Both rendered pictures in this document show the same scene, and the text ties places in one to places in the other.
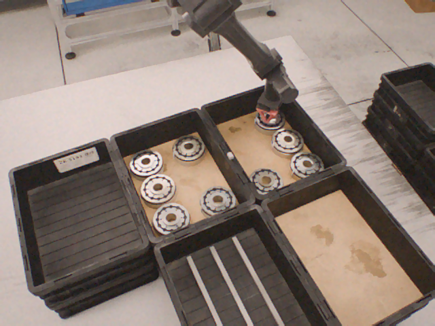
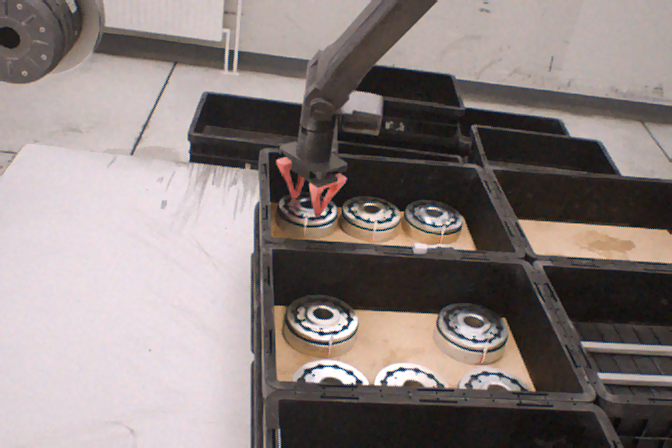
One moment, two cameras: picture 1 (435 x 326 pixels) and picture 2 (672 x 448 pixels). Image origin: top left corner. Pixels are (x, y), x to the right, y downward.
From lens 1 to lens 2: 1.16 m
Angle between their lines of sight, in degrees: 57
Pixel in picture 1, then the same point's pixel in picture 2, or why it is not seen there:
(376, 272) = (626, 245)
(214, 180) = (406, 325)
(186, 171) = (366, 352)
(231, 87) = (99, 260)
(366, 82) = not seen: hidden behind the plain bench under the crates
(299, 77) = (155, 182)
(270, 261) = (594, 325)
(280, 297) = (659, 339)
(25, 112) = not seen: outside the picture
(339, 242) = (573, 253)
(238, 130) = not seen: hidden behind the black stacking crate
